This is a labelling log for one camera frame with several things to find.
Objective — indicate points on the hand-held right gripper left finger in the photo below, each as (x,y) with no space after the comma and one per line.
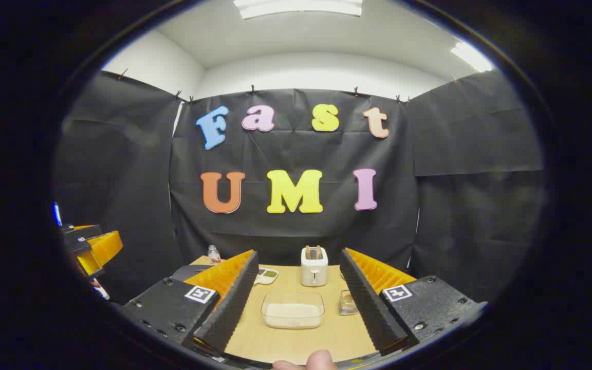
(229,308)

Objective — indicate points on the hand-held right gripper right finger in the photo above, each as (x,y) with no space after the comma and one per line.
(373,308)

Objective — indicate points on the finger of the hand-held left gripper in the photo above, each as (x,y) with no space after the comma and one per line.
(105,246)
(88,263)

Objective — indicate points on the clear chopstick holder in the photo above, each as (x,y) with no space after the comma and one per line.
(347,303)

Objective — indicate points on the dark grey rice cooker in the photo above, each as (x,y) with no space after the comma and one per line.
(188,271)

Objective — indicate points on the clear rice container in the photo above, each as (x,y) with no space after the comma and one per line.
(292,313)

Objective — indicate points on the white divided bean dish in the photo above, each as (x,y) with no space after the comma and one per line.
(266,276)

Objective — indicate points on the small clear bottle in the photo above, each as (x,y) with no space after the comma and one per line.
(214,256)

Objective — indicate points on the computer monitor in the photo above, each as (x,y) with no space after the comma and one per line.
(57,214)

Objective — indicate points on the white toaster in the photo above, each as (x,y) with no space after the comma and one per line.
(314,272)

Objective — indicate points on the black backdrop cloth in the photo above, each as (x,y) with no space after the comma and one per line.
(296,231)

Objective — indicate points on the ceiling light panel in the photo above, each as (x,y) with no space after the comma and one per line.
(472,56)

